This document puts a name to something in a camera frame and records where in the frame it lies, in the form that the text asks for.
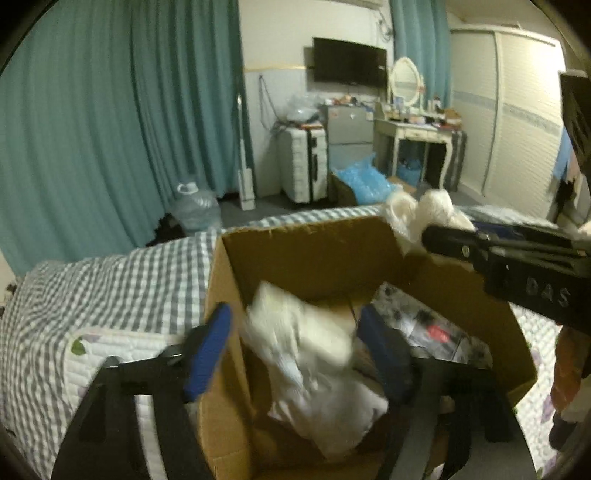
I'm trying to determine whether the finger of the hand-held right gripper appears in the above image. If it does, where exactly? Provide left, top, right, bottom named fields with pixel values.
left=471, top=220, right=591, bottom=259
left=421, top=224, right=497, bottom=274

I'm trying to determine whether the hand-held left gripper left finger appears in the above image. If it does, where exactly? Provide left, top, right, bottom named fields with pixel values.
left=51, top=302, right=234, bottom=480

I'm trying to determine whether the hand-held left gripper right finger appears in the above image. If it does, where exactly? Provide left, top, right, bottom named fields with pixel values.
left=359, top=305, right=537, bottom=480

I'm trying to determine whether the white cloth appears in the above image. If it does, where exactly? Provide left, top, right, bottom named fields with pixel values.
left=240, top=281, right=389, bottom=460

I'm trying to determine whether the brown cardboard box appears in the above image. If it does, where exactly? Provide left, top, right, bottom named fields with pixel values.
left=198, top=215, right=539, bottom=480

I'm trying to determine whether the person's right forearm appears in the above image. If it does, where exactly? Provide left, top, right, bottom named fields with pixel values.
left=549, top=323, right=591, bottom=455

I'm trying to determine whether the white floral quilt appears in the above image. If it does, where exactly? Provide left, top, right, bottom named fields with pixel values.
left=510, top=302, right=571, bottom=455

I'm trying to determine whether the patterned grey package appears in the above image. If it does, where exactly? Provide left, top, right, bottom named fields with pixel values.
left=369, top=281, right=495, bottom=370

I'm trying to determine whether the white quilted floral pillow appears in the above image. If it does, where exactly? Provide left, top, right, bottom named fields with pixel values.
left=64, top=327, right=204, bottom=480

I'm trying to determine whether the blue hanging garment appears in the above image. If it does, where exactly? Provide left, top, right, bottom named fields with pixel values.
left=551, top=128, right=575, bottom=182

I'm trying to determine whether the blue storage basket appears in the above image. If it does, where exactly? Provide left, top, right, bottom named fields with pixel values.
left=396, top=156, right=424, bottom=186

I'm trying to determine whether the grey checked bed blanket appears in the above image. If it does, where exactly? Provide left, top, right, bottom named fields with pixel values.
left=0, top=205, right=561, bottom=480

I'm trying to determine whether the pile of blue plastic packets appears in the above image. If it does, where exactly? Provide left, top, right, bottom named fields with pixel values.
left=333, top=153, right=403, bottom=206

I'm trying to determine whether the white sliding-door wardrobe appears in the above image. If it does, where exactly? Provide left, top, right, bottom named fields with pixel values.
left=449, top=27, right=575, bottom=224

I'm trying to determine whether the white dressing table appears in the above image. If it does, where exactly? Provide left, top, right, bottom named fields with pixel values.
left=373, top=116, right=463, bottom=188

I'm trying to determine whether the open floor cardboard box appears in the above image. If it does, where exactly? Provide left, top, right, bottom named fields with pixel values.
left=328, top=170, right=419, bottom=208

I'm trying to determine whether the black flat panel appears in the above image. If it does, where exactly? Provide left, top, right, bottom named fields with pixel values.
left=558, top=70, right=591, bottom=160

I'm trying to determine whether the cluster of cosmetic bottles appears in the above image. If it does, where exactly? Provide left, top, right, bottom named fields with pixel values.
left=382, top=96, right=462, bottom=129

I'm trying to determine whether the clear water jug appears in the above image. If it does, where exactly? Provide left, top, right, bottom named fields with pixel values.
left=167, top=181, right=223, bottom=232

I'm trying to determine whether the small grey fridge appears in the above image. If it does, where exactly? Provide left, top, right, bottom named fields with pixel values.
left=318, top=103, right=376, bottom=174

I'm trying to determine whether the white oval vanity mirror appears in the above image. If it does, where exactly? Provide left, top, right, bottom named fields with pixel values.
left=387, top=56, right=424, bottom=112

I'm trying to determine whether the white hard-shell suitcase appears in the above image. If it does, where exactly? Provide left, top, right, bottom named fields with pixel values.
left=276, top=124, right=329, bottom=205

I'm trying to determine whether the white flat mop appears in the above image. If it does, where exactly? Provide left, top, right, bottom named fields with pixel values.
left=235, top=93, right=256, bottom=212

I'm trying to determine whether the clear plastic bag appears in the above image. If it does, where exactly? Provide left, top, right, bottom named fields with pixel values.
left=285, top=91, right=323, bottom=126

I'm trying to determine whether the narrow teal curtain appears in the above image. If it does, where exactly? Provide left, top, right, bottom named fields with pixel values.
left=389, top=0, right=452, bottom=109

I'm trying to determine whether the wide teal curtain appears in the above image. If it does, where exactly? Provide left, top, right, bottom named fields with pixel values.
left=0, top=0, right=256, bottom=278

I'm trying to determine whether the black wall television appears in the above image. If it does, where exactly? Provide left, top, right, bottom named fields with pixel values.
left=312, top=37, right=389, bottom=88

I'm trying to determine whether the black hanging cable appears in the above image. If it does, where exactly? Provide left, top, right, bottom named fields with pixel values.
left=257, top=75, right=280, bottom=132

